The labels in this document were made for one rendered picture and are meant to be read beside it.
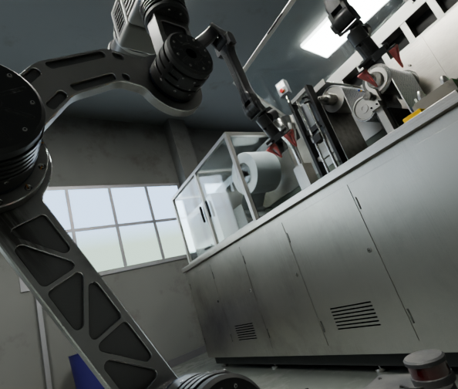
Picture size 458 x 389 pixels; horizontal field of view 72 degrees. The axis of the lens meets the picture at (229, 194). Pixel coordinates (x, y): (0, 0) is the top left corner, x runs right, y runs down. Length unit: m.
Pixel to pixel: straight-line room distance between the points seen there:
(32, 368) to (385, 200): 3.33
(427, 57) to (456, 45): 0.13
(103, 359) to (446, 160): 1.16
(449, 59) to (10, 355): 3.94
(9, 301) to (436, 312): 3.47
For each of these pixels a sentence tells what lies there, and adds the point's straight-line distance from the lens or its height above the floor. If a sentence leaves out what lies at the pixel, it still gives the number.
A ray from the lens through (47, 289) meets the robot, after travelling 0.65.
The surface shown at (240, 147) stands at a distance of 2.31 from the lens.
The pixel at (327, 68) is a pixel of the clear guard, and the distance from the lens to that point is 2.37.
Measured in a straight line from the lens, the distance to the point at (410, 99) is 1.73.
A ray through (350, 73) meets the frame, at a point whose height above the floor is 1.58.
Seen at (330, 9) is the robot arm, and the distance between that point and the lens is 1.30.
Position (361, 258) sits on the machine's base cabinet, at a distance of 1.53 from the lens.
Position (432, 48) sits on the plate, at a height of 1.35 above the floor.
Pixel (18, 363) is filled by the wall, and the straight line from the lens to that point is 3.77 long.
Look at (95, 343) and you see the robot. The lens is 0.65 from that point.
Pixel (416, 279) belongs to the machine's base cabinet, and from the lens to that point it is 1.43.
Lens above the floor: 0.52
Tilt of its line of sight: 17 degrees up
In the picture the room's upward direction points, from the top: 19 degrees counter-clockwise
